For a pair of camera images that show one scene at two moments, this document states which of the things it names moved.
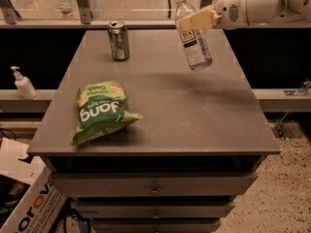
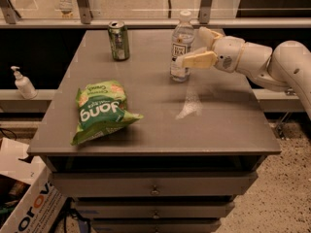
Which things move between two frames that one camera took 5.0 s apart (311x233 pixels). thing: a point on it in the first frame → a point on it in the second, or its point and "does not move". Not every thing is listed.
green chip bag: x=101 y=110 does not move
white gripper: x=230 y=13 → x=227 y=53
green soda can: x=119 y=38 does not move
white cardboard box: x=44 y=201 does not move
